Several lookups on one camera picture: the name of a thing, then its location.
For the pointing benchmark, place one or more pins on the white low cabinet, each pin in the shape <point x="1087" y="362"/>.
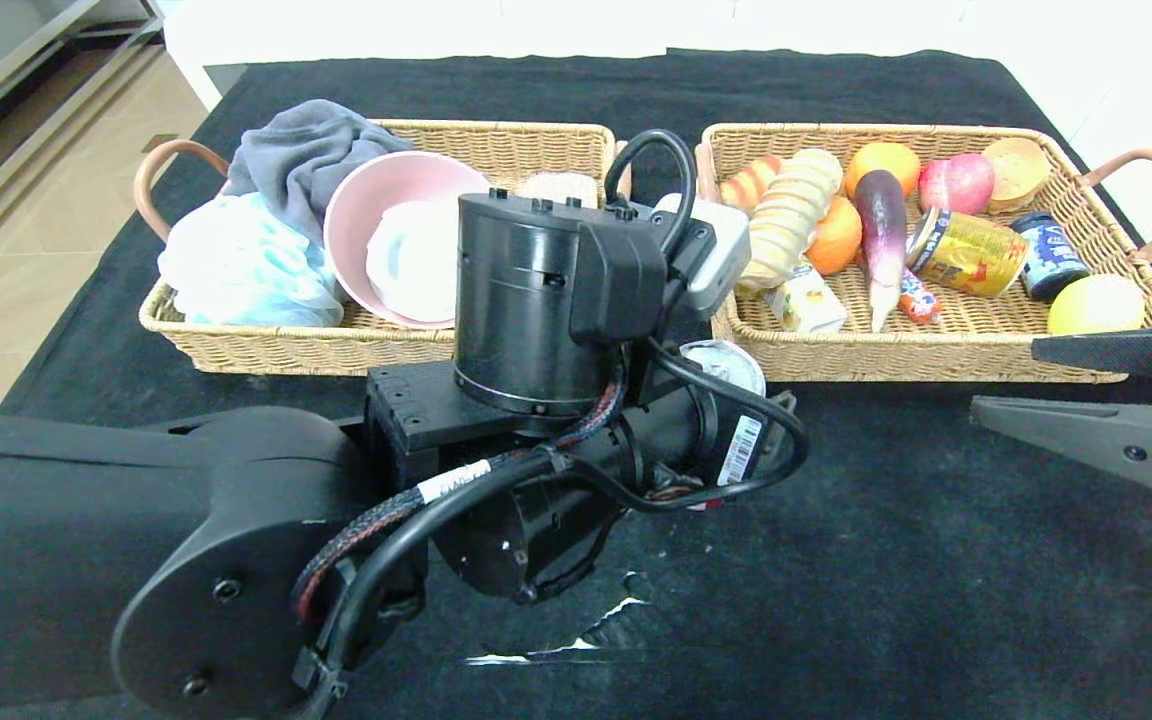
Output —
<point x="386" y="30"/>

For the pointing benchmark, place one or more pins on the dark blue tin can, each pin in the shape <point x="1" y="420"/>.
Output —
<point x="1051" y="260"/>

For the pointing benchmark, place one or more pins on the orange fruit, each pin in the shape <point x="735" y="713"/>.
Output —
<point x="884" y="165"/>
<point x="838" y="240"/>

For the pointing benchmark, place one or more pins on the grey metal rail frame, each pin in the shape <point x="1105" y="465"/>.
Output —
<point x="16" y="50"/>

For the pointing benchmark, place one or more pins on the purple eggplant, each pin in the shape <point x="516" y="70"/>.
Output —
<point x="881" y="230"/>

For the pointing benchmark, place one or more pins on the croissant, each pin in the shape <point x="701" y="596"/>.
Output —
<point x="748" y="185"/>

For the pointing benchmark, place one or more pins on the round brown bun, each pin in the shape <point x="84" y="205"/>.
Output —
<point x="1021" y="172"/>

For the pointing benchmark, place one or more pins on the pink bowl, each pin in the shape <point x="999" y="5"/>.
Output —
<point x="376" y="185"/>

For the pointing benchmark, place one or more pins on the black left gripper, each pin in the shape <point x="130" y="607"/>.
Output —
<point x="748" y="447"/>

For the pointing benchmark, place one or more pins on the red peach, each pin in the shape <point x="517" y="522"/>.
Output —
<point x="956" y="185"/>

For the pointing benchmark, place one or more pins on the white soap bar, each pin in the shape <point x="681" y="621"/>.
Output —
<point x="556" y="188"/>

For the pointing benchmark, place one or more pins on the long striped bread roll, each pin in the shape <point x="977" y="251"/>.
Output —
<point x="791" y="220"/>

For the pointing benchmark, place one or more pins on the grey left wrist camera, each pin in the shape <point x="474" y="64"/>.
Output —
<point x="726" y="260"/>

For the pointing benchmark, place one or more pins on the yellow drink can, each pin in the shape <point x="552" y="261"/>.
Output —
<point x="971" y="255"/>

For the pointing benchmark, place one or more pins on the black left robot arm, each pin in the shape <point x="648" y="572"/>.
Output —
<point x="86" y="520"/>

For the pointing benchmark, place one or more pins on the grey cloth with tag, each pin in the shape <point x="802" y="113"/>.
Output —
<point x="306" y="155"/>

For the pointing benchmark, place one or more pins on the black left camera bracket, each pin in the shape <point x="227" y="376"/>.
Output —
<point x="616" y="280"/>

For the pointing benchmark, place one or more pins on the small juice carton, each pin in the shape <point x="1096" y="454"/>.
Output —
<point x="808" y="305"/>

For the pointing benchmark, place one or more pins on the white dish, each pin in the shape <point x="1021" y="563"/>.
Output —
<point x="411" y="265"/>

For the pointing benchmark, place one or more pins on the light blue bath pouf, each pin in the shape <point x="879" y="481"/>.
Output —
<point x="236" y="265"/>

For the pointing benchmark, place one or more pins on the yellow lemon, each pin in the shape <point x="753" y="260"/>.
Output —
<point x="1096" y="303"/>

